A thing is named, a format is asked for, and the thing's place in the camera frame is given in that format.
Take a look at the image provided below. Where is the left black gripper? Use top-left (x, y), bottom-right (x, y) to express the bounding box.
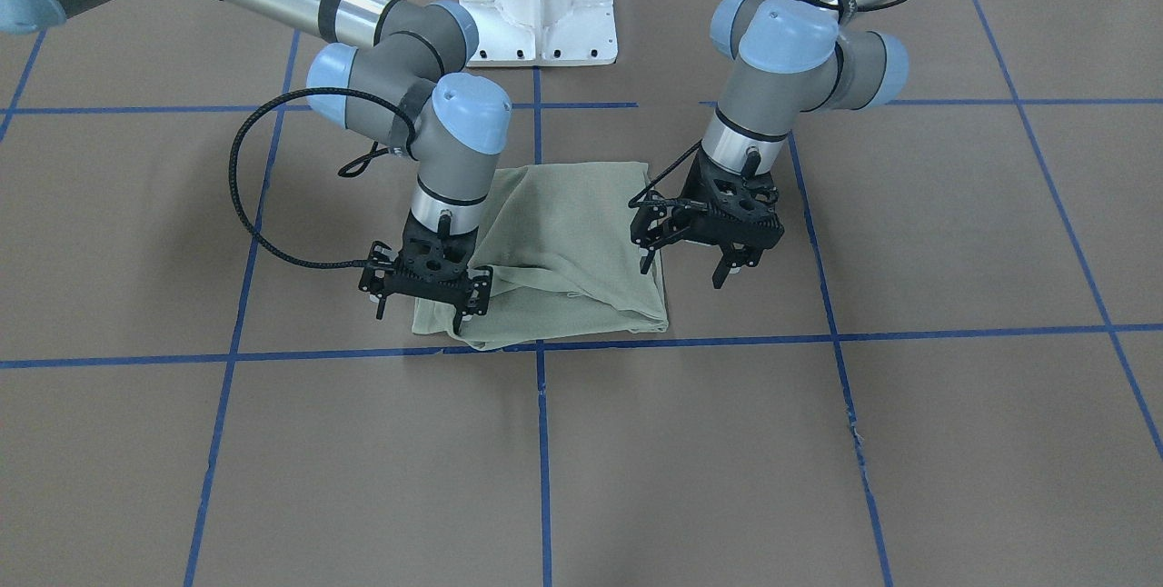
top-left (629, 151), bottom-right (784, 289)

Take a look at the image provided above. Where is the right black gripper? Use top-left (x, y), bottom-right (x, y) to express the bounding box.
top-left (361, 215), bottom-right (492, 337)

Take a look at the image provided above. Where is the green long-sleeve shirt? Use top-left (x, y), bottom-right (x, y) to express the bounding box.
top-left (412, 162), bottom-right (669, 351)

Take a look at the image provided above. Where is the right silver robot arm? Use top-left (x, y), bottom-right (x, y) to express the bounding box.
top-left (3, 0), bottom-right (512, 332)

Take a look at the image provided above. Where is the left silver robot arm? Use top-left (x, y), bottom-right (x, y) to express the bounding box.
top-left (629, 0), bottom-right (909, 286)

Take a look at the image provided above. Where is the brown paper table mat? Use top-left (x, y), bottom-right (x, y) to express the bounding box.
top-left (1, 0), bottom-right (1162, 586)

